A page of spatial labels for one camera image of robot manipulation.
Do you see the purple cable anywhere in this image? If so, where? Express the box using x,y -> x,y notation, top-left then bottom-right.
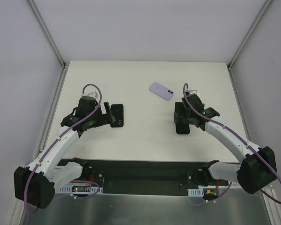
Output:
183,82 -> 281,205
24,83 -> 102,215

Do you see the left aluminium frame post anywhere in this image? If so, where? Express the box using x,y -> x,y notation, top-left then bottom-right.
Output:
26,0 -> 67,68

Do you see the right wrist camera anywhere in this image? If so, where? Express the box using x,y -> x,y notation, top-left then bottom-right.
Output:
186,89 -> 200,96

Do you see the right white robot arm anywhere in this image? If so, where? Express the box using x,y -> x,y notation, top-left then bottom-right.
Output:
174,93 -> 277,194

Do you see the black phone case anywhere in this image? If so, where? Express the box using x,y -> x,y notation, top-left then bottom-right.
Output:
175,123 -> 190,135

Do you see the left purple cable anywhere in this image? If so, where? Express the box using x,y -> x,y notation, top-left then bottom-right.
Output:
24,83 -> 102,215

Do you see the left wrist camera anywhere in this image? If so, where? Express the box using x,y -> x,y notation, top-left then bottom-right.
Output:
87,91 -> 99,99

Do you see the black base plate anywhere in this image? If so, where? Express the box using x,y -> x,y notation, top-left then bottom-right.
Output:
60,159 -> 235,195

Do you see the aluminium frame post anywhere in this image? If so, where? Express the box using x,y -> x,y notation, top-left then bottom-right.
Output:
26,0 -> 67,68
227,0 -> 273,71

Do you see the lilac cased phone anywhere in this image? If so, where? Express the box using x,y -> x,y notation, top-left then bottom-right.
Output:
149,82 -> 174,101

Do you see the white cable duct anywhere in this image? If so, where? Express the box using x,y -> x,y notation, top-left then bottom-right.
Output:
55,184 -> 103,195
187,188 -> 204,197

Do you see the black cased phone with ring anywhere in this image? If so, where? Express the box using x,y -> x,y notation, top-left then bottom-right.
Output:
111,104 -> 124,128

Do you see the left white cable duct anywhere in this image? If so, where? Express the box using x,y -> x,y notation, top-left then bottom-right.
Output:
55,184 -> 103,195

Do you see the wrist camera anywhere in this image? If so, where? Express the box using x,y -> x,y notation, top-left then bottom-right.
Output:
87,91 -> 99,99
186,89 -> 200,96

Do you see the right white cable duct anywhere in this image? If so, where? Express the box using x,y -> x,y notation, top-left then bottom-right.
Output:
187,188 -> 204,197

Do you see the right aluminium frame post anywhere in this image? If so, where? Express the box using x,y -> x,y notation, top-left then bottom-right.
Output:
227,0 -> 273,71

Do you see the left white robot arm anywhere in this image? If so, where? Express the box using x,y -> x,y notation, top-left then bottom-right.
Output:
14,96 -> 115,209

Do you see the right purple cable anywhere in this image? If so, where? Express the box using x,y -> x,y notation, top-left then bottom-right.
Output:
183,82 -> 281,205

